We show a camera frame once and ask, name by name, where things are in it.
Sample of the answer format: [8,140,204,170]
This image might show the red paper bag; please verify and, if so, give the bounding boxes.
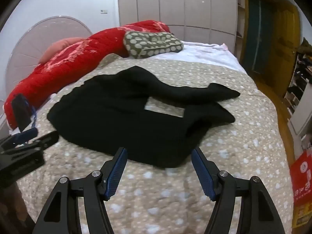
[290,150,312,228]

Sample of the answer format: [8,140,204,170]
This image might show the green polka dot pillow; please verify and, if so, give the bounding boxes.
[123,31,184,59]

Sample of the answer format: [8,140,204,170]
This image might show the white wardrobe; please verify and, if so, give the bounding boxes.
[118,0,238,54]

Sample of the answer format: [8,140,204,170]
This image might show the cluttered shelf rack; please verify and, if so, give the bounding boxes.
[284,38,312,115]

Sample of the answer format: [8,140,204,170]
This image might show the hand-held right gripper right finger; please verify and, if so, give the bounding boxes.
[191,147,285,234]

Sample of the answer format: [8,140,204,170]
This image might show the pink pillow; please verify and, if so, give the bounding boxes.
[38,37,84,64]

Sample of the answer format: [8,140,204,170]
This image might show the red quilt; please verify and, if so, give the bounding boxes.
[4,20,171,129]

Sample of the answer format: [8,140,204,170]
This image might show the yellow wooden door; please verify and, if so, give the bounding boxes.
[240,0,300,83]

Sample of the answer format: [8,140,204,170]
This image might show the white bed sheet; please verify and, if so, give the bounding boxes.
[152,41,248,75]

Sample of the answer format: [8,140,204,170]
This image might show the person's left forearm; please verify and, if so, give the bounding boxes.
[0,183,33,234]

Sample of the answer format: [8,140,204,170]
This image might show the white cabinet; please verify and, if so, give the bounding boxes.
[288,83,312,135]

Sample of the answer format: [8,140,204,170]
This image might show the dark green door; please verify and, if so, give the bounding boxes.
[244,0,278,75]

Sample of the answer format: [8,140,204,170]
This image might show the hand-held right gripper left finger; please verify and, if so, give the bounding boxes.
[32,147,128,234]

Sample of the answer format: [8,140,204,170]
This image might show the beige dotted blanket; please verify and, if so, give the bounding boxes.
[16,54,294,234]

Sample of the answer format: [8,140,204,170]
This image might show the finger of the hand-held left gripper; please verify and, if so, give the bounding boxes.
[15,127,59,150]
[11,94,37,132]

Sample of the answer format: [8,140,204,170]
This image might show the round padded headboard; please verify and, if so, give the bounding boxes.
[0,16,93,137]

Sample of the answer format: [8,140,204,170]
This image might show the black pants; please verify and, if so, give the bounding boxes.
[47,66,241,168]

